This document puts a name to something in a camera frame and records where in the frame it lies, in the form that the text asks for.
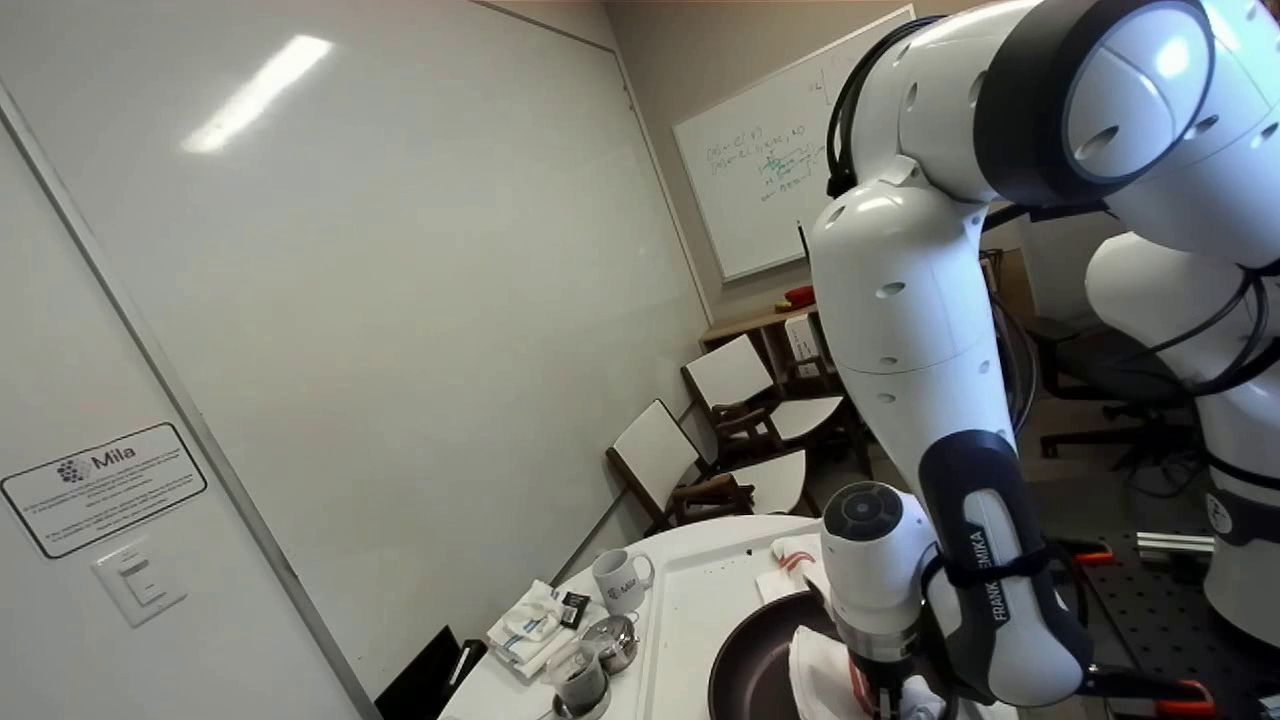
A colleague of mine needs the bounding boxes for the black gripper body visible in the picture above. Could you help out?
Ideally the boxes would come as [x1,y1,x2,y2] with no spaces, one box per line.
[842,644,929,711]

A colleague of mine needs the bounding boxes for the small white red-striped towel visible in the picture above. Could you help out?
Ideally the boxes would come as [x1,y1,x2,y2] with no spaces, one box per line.
[785,621,1026,720]

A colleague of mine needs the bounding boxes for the black frying pan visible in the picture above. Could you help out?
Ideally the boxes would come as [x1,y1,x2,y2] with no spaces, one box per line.
[704,587,939,720]

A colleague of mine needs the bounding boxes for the white plastic tray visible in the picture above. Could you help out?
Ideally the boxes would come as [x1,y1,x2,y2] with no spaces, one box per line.
[625,512,861,720]

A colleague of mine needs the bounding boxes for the shiny steel pot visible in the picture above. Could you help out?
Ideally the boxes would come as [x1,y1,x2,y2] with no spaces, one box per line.
[582,611,646,672]

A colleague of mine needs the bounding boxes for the white mug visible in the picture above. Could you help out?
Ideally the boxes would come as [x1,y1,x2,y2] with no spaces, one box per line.
[587,544,661,621]

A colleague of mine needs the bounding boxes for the black perforated board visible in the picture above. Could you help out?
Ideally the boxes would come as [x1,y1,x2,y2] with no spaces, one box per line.
[1026,471,1280,720]

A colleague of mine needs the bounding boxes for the dark metal bowl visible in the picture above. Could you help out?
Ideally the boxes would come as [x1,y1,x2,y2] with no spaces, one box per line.
[547,655,616,720]

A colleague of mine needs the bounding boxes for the wooden chair white seat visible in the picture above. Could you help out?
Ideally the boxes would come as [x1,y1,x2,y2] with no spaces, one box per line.
[608,396,816,533]
[679,330,861,464]

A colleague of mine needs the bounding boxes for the silver metal bar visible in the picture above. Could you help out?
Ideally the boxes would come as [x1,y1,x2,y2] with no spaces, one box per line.
[1131,530,1219,562]

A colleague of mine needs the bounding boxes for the black office chair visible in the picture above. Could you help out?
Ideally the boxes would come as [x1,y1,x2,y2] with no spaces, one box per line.
[1027,316,1209,470]

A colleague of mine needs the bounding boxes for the small framed whiteboard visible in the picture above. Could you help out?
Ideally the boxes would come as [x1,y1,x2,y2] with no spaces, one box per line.
[670,6,926,287]

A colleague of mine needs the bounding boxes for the orange-handled black clamp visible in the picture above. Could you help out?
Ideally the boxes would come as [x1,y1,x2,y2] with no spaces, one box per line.
[1082,669,1219,720]
[1050,533,1125,571]

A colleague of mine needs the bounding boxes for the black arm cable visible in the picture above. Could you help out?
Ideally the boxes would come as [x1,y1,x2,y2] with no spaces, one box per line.
[822,8,929,206]

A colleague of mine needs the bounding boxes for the large glossy wall whiteboard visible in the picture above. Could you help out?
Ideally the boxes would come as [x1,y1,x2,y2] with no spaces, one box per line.
[0,0,712,696]

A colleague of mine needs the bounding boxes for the white light switch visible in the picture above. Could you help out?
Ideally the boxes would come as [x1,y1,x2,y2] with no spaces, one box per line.
[89,533,187,634]

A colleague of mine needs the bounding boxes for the white wall sign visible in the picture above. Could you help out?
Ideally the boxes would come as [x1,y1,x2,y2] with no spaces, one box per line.
[0,420,213,564]

